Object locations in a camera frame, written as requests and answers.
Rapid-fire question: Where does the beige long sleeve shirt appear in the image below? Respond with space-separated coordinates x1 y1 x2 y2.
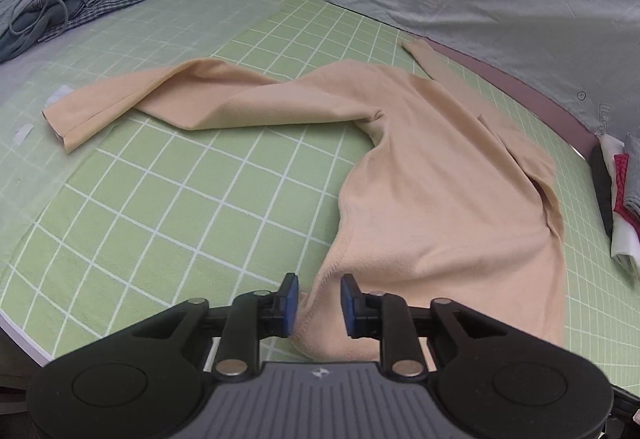
43 40 566 361

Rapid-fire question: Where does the green grid cutting mat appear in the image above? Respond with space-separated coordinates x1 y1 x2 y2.
0 0 640 395

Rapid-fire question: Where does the folded white garment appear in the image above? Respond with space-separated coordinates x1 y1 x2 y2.
599 135 639 277

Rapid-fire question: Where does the folded black garment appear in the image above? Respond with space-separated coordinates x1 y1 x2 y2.
588 144 613 240

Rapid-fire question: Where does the folded grey garment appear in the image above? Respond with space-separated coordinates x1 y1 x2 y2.
624 134 640 218

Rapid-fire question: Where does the folded red checked garment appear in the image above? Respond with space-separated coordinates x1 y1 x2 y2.
614 153 634 220

